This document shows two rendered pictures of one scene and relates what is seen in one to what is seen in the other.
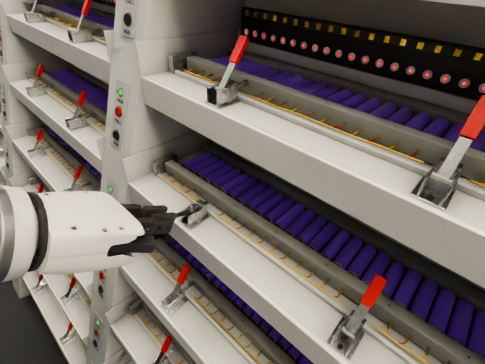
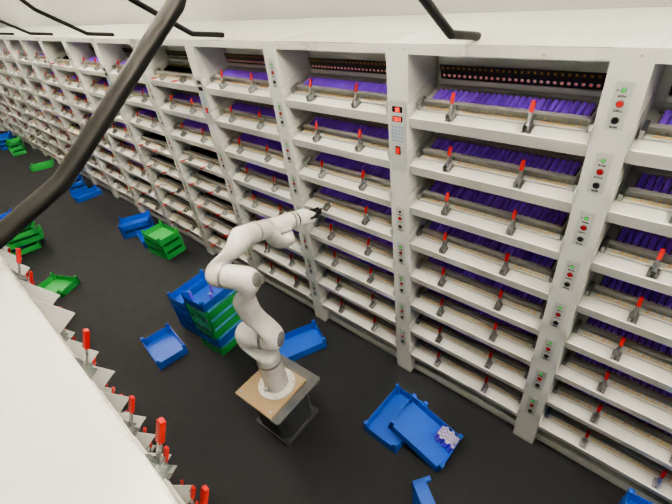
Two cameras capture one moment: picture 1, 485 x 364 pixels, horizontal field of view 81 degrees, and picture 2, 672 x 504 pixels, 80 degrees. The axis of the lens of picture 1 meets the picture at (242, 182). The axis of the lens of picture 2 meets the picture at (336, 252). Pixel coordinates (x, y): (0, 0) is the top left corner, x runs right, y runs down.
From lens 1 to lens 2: 1.70 m
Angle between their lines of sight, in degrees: 17
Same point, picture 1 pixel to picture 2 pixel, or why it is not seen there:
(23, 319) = (269, 291)
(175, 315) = (332, 240)
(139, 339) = (325, 259)
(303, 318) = (356, 221)
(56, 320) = (287, 280)
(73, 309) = (295, 267)
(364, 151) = (353, 181)
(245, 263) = (342, 214)
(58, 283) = (283, 260)
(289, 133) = (338, 181)
